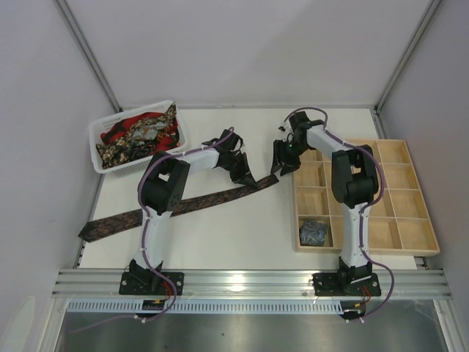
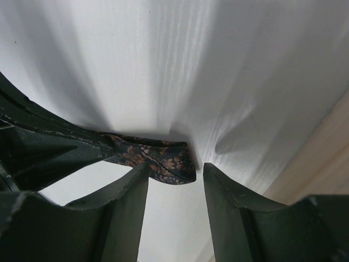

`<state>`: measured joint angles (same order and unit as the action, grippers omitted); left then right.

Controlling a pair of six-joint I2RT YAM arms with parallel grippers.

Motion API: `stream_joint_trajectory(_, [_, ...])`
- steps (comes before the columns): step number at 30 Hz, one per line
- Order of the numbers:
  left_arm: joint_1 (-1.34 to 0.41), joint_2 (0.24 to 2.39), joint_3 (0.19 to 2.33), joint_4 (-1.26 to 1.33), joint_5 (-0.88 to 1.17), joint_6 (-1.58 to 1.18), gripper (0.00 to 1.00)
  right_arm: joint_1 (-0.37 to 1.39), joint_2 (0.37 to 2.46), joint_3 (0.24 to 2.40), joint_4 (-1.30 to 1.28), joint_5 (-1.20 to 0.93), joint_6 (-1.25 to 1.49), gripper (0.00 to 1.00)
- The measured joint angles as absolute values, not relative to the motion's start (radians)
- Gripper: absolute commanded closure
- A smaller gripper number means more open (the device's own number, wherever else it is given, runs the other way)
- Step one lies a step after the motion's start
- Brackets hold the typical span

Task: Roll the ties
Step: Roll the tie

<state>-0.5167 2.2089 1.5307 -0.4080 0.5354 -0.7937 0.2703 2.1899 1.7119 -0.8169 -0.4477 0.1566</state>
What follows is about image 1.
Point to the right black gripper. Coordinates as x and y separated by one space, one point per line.
284 158

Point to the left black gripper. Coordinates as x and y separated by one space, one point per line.
236 166

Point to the dark paisley necktie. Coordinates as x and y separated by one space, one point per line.
102 228

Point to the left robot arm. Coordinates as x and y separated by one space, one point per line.
160 191

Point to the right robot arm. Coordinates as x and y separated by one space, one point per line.
356 177

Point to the rolled grey tie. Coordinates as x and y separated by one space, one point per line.
313 233

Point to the red patterned tie in basket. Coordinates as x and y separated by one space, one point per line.
157 130

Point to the brown floral tie in basket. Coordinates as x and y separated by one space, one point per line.
117 159

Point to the wooden compartment tray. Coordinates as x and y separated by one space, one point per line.
399 224

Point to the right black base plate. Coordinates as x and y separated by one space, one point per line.
330 284

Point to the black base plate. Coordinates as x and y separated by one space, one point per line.
330 284
176 282

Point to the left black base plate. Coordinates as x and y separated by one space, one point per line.
176 282

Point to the aluminium rail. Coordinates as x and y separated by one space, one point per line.
296 284

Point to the right aluminium frame post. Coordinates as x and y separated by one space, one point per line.
425 22

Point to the aluminium frame post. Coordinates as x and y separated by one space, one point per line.
425 22
86 51

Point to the white slotted cable duct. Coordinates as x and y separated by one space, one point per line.
206 306

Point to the left aluminium frame post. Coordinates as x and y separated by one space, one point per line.
86 51

